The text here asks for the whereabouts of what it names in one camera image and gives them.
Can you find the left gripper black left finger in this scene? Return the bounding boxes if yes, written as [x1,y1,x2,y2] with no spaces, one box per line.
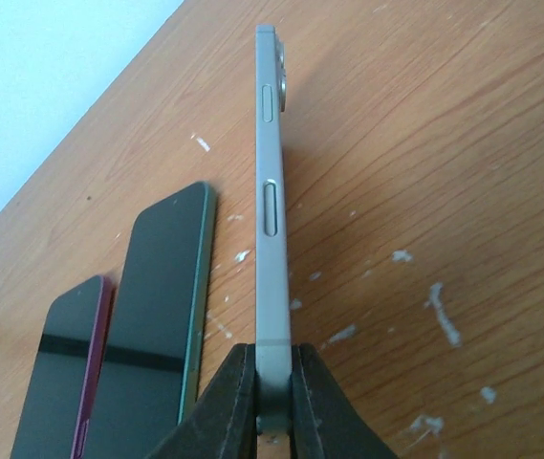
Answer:
[148,343,257,459]

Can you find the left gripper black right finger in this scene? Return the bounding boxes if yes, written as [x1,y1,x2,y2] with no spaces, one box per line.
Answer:
[290,343,397,458]

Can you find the black phone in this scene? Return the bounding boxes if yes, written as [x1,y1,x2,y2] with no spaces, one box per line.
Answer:
[83,182,216,458]

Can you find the phone with maroon edge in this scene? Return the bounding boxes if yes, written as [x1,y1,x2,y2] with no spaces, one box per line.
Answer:
[11,275,114,458]

